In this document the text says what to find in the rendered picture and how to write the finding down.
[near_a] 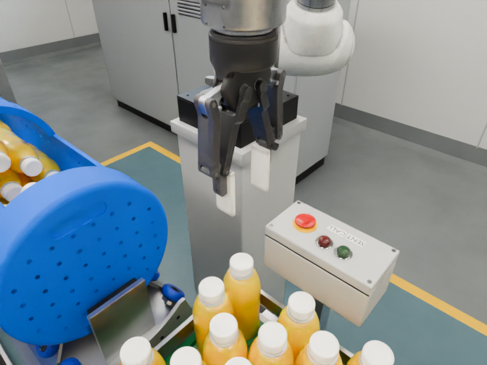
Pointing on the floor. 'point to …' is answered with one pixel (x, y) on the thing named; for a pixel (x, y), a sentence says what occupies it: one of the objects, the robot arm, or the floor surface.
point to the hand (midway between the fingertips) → (243, 182)
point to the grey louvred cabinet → (193, 68)
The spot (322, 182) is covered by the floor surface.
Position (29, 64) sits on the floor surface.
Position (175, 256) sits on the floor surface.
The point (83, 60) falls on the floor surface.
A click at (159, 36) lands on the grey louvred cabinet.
